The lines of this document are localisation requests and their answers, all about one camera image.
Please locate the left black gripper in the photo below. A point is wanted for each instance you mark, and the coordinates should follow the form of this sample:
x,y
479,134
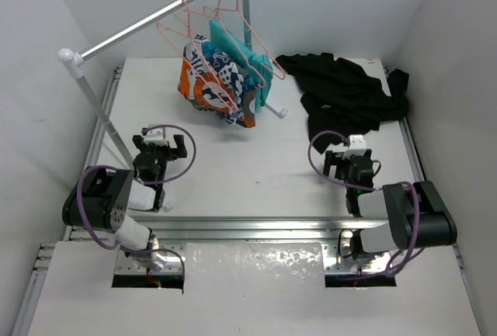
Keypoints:
x,y
160,149

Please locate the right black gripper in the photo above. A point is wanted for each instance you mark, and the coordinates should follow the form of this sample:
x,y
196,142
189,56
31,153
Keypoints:
x,y
338,161

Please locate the black shirt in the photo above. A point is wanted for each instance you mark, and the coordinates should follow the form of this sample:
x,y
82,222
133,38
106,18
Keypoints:
x,y
338,95

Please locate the pink wire hanger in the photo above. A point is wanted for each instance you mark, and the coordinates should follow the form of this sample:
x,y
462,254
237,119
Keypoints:
x,y
186,32

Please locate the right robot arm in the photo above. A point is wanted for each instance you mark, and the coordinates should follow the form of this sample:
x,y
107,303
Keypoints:
x,y
417,217

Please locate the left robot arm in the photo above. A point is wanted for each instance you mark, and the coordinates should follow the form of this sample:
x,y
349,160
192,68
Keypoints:
x,y
104,197

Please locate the patterned orange blue shirt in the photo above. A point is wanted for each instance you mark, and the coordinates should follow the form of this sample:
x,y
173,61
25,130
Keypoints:
x,y
209,87

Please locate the teal shirt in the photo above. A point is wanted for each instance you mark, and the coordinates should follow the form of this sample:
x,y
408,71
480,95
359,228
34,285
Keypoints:
x,y
233,52

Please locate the pink hanger with patterned shirt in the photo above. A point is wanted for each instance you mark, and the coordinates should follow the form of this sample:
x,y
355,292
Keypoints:
x,y
209,52

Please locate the pink hanger with teal shirt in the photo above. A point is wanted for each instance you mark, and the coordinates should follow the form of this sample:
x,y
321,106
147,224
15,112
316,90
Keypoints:
x,y
250,37

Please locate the silver clothes rack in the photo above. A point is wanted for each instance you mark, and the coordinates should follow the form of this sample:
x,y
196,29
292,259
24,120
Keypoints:
x,y
210,100

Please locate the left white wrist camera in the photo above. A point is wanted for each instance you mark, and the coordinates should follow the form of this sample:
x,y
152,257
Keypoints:
x,y
155,136

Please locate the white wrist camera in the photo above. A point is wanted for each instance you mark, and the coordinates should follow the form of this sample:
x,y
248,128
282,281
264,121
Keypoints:
x,y
155,136
357,145

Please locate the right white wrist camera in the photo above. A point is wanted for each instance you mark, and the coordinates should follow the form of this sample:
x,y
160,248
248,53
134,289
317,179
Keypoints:
x,y
357,145

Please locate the aluminium table frame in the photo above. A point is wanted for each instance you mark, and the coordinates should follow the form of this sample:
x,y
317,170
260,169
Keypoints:
x,y
257,228

